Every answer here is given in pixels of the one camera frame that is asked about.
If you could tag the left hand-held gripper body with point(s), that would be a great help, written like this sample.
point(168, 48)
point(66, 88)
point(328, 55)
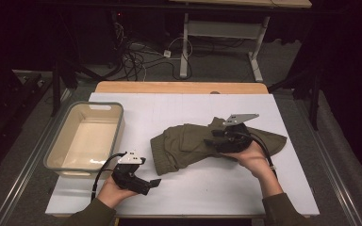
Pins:
point(128, 182)

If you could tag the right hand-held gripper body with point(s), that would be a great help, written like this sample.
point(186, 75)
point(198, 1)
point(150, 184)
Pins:
point(235, 141)

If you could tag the olive green pants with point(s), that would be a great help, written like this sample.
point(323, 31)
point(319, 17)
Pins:
point(182, 147)

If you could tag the beige plastic basket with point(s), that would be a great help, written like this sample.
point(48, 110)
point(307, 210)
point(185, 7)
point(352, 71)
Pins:
point(88, 141)

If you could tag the person's left hand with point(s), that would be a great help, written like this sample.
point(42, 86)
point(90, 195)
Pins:
point(113, 193)

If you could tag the person's right hand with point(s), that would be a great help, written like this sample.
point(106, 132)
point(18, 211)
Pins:
point(254, 160)

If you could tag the grey table grommet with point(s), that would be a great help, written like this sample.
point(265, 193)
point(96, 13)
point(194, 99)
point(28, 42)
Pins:
point(215, 92)

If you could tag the white table board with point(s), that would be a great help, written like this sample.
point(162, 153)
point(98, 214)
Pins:
point(144, 103)

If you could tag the wooden table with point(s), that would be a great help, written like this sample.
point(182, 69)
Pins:
point(169, 87)

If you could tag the black metal stand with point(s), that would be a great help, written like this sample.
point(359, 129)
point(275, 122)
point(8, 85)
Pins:
point(56, 88)
point(315, 103)

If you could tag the white power adapter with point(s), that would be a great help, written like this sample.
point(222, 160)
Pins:
point(167, 53)

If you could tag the metal floor rail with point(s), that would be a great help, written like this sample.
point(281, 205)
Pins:
point(336, 182)
point(28, 163)

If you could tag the white frame desk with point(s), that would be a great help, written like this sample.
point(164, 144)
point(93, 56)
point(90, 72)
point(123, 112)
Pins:
point(223, 29)

